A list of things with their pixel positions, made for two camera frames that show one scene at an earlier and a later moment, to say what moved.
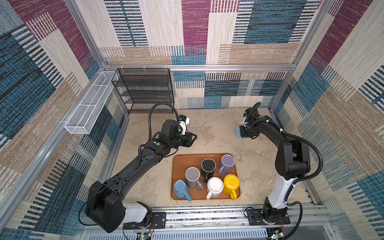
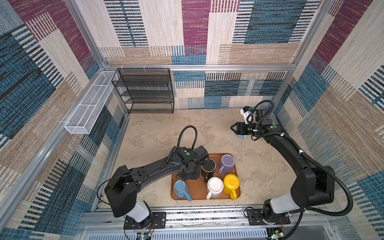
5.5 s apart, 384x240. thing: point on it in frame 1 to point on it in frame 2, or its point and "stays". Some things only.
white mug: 215,187 stays
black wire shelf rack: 145,90 stays
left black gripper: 187,136 to 195,176
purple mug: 227,163 stays
